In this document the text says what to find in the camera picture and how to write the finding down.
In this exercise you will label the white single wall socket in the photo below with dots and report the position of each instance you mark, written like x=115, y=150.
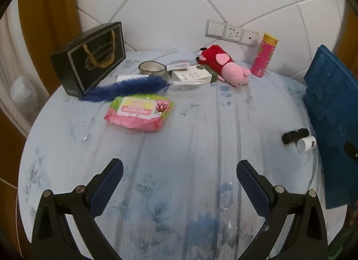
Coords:
x=249, y=37

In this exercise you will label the white multi-hole wall socket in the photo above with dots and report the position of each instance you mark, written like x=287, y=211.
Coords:
x=232, y=33

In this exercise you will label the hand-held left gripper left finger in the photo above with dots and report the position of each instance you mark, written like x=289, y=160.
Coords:
x=107, y=188

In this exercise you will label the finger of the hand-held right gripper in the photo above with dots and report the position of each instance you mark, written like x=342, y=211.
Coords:
x=351, y=149

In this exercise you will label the small pink and white box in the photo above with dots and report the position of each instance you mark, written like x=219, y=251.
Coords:
x=179, y=65

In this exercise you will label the white cylindrical tube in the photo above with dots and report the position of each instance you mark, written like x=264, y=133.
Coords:
x=306, y=144

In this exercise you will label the small black bottle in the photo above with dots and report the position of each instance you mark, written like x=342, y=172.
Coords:
x=295, y=135

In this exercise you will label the red and pink plush pig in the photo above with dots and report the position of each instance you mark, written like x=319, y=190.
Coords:
x=223, y=64

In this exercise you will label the black gift bag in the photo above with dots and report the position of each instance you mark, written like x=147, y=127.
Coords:
x=84, y=61

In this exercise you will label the white box with green end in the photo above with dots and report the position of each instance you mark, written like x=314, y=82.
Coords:
x=193, y=75

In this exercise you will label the brown wooden furniture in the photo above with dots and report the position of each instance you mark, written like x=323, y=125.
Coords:
x=47, y=5

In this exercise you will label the blue feather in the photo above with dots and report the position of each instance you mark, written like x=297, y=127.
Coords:
x=131, y=86

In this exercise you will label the clear tape roll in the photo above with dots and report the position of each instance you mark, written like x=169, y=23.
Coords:
x=152, y=68

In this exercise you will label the white wall switch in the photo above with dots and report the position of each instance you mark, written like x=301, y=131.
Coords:
x=215, y=28

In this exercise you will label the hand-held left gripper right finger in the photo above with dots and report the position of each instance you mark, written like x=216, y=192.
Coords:
x=253, y=190

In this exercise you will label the pink wet wipes pack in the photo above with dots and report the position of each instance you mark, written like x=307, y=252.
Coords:
x=138, y=112

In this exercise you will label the white curtain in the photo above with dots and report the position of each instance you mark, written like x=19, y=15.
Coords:
x=16, y=61

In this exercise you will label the pink cylindrical can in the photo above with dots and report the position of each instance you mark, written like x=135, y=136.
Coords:
x=264, y=54

